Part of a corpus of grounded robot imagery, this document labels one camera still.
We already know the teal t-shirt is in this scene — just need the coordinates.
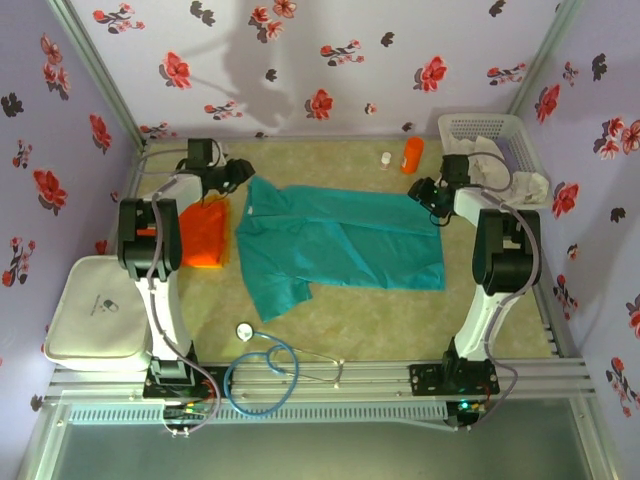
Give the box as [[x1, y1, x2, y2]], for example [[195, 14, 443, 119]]
[[234, 175, 447, 324]]

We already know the orange bottle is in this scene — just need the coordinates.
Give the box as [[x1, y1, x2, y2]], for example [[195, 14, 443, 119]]
[[399, 136, 426, 175]]

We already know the white crumpled t-shirt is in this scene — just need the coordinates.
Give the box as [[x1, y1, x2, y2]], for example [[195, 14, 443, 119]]
[[446, 133, 512, 201], [505, 171, 550, 206]]

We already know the orange folded t-shirt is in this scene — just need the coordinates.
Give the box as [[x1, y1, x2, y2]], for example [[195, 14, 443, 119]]
[[178, 195, 234, 271]]

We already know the white plastic basket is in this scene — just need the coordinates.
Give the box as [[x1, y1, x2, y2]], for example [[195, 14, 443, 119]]
[[437, 113, 555, 219]]

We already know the blue stethoscope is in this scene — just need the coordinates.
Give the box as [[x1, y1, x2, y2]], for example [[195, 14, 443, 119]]
[[222, 322, 346, 417]]

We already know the white first aid case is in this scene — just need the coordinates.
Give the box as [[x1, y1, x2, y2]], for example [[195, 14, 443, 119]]
[[43, 254, 156, 373]]

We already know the grey left arm cable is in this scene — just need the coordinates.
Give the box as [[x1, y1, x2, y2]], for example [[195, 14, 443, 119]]
[[137, 139, 224, 437]]

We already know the aluminium corner post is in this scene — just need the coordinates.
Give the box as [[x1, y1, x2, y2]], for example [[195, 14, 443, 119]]
[[507, 0, 586, 116], [47, 0, 149, 146]]

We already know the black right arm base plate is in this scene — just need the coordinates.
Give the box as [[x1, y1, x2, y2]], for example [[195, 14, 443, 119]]
[[408, 362, 501, 399]]

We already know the aluminium front rail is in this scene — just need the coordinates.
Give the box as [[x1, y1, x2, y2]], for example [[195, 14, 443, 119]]
[[47, 357, 599, 406]]

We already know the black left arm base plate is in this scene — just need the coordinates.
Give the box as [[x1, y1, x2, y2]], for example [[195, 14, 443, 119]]
[[143, 363, 236, 401]]

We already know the grey slotted cable duct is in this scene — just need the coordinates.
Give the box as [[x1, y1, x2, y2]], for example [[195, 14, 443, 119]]
[[67, 402, 449, 426]]

